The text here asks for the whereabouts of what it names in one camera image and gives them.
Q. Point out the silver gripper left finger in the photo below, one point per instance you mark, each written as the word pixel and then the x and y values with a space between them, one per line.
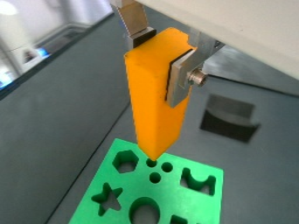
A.
pixel 134 20

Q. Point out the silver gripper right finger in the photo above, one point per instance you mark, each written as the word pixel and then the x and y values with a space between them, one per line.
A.
pixel 186 67

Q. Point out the yellow rectangular block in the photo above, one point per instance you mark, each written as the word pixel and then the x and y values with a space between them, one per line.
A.
pixel 158 121

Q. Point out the black curved fixture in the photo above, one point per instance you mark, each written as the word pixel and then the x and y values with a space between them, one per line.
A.
pixel 228 118

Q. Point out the green shape sorter board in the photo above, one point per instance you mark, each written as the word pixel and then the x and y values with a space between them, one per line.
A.
pixel 182 188

